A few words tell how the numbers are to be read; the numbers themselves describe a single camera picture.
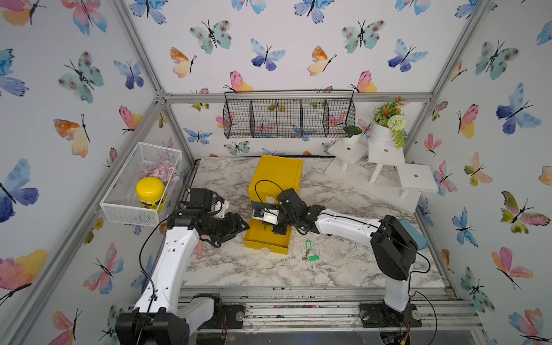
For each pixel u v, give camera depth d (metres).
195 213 0.52
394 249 0.48
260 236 0.91
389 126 0.84
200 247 0.51
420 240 0.93
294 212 0.67
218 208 0.66
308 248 0.90
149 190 0.64
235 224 0.66
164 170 0.69
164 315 0.38
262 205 0.88
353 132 1.02
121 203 0.63
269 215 0.73
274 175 0.86
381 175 1.14
